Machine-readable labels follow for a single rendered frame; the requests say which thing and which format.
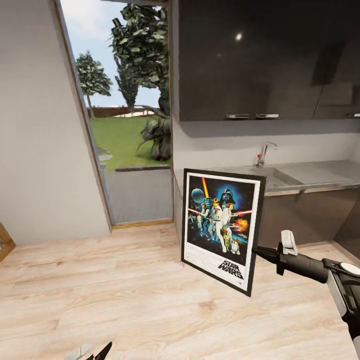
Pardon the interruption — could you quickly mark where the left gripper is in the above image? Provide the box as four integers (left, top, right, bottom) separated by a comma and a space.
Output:
87, 342, 112, 360

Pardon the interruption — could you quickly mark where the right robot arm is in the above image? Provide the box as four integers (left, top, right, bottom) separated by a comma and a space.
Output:
251, 229, 360, 360

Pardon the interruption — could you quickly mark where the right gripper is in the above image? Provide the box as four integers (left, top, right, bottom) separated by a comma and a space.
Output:
251, 242, 310, 278

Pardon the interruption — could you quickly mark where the poster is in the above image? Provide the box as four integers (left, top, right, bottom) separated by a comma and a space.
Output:
180, 168, 267, 297

